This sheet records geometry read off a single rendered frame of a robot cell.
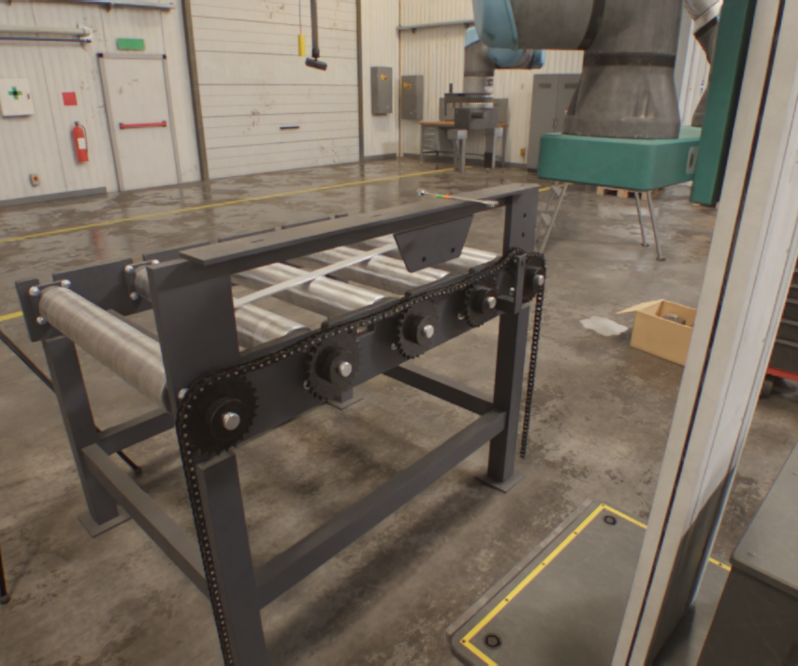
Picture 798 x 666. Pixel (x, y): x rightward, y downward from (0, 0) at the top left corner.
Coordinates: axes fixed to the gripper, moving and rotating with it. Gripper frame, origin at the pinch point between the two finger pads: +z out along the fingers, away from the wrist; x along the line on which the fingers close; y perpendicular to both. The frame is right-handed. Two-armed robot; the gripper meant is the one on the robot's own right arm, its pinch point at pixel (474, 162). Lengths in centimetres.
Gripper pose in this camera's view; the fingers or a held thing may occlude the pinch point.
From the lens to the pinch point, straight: 150.2
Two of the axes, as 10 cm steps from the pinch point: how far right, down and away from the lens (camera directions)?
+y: 7.4, 2.6, -6.2
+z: 0.0, 9.2, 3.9
